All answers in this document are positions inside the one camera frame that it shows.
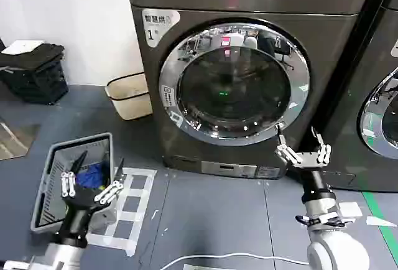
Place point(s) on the beige waste bin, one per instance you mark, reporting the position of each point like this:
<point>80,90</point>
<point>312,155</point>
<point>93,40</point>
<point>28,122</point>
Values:
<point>133,102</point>

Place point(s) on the white sheet of paper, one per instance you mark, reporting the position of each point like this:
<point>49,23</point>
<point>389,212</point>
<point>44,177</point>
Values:
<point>21,47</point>

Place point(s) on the grey plastic laundry basket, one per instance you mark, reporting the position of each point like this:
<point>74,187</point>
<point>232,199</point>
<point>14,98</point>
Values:
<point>46,176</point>

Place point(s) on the white tape piece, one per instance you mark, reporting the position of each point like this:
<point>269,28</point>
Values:
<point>376,221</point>
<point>353,210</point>

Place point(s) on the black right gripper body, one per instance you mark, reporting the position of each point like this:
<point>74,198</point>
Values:
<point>314,183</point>

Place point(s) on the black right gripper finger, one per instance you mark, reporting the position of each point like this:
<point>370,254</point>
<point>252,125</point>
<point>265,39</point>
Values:
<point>287,153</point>
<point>323,153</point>

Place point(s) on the black stacked crates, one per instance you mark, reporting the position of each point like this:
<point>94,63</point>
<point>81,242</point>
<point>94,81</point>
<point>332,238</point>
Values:
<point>37,77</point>

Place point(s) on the round glass dryer door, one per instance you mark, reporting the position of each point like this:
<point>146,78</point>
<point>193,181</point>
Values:
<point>230,95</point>
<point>382,120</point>

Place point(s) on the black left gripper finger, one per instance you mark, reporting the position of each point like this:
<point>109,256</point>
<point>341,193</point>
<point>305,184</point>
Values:
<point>68,183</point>
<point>110,190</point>

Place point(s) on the white tape grid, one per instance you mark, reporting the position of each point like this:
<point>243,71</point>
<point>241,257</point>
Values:
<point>136,189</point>

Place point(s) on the brown floor plate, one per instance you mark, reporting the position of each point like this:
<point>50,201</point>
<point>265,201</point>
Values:
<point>15,139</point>

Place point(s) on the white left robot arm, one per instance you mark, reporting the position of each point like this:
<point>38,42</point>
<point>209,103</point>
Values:
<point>59,256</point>

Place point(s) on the grey dryer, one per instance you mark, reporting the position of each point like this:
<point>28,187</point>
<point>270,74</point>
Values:
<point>351,95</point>

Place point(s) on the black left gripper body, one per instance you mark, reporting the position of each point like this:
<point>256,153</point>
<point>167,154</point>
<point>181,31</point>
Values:
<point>79,201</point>

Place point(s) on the green floor tape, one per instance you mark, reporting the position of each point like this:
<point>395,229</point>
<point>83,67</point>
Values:
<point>382,226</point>

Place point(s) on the blue cloth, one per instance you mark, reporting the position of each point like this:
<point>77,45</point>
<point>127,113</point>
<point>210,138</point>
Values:
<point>91,173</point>

